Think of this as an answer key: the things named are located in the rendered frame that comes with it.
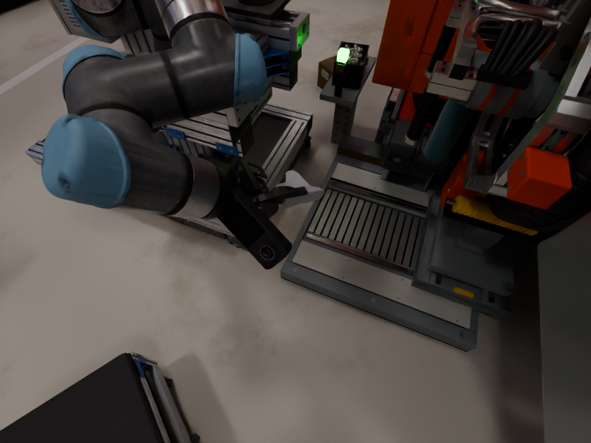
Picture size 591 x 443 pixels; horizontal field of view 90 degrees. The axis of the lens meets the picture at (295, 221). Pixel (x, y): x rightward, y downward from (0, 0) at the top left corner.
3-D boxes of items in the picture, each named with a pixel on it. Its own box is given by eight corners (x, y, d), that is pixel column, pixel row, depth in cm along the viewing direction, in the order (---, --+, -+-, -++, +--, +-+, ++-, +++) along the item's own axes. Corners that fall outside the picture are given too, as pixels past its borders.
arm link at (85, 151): (67, 83, 25) (81, 159, 22) (180, 131, 34) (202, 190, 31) (32, 144, 28) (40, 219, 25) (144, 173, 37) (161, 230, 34)
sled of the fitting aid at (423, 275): (499, 319, 119) (514, 312, 111) (410, 286, 127) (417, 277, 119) (503, 223, 144) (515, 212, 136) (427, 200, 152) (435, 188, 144)
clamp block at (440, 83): (467, 102, 64) (479, 78, 60) (425, 92, 66) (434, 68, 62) (469, 89, 67) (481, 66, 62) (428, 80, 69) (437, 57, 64)
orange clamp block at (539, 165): (544, 179, 63) (546, 211, 59) (505, 169, 65) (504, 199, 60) (570, 155, 57) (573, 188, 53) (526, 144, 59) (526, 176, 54)
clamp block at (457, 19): (478, 32, 81) (488, 10, 77) (444, 26, 83) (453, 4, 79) (479, 25, 84) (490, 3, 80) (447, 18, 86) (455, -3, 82)
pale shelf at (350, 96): (353, 107, 140) (353, 102, 138) (319, 99, 144) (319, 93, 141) (375, 62, 162) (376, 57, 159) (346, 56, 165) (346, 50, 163)
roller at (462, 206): (539, 242, 93) (552, 232, 88) (442, 212, 99) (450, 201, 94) (538, 228, 96) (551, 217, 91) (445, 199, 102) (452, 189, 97)
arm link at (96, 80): (171, 84, 40) (193, 143, 36) (83, 105, 38) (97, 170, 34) (149, 25, 33) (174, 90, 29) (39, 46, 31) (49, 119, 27)
